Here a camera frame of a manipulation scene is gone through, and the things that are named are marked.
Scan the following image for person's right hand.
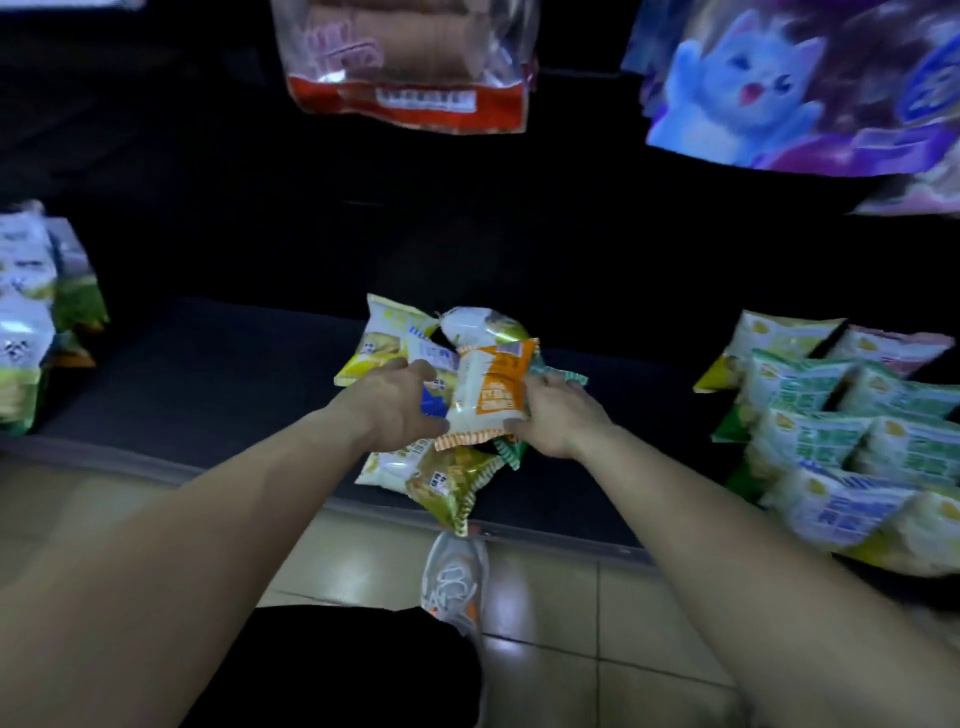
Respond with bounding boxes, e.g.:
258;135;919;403
503;372;616;460

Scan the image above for person's left hand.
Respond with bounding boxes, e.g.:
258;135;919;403
328;358;450;454

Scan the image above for green striped snack packet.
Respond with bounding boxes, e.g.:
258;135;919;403
853;416;960;489
838;363;960;421
724;407;877;502
710;348;858;445
491;356;590;472

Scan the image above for orange snack packet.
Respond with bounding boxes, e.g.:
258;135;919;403
433;337;541;453

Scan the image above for olive striped snack packet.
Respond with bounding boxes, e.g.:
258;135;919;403
354;437;509;539

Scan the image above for red white snack packet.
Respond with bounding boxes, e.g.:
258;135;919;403
269;0;541;137

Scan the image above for stack of green potato packets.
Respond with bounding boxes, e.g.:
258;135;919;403
0;199;111;438

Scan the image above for purple cat candy bag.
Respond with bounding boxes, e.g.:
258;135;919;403
620;0;960;180

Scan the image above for person's right forearm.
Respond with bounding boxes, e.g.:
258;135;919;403
573;419;960;728

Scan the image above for person's left forearm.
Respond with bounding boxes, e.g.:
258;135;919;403
0;404;376;728

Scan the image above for grey orange sneaker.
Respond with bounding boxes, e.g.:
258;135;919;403
419;529;491;640

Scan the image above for black shorts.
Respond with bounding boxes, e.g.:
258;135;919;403
179;604;487;728

